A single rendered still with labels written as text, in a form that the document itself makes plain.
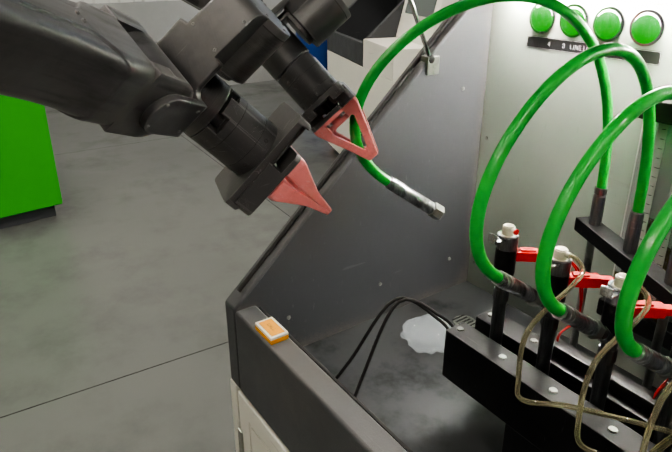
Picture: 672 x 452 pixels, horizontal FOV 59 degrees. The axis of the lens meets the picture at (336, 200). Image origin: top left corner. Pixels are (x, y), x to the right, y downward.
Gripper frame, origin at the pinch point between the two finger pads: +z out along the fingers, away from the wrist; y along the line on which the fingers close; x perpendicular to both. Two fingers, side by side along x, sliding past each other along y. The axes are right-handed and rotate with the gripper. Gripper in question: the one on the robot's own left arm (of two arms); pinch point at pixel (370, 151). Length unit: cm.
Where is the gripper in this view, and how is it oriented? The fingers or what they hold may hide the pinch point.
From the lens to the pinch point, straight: 78.2
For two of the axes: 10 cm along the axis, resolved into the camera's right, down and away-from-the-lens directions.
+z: 6.8, 7.3, 0.7
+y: 0.9, -1.8, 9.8
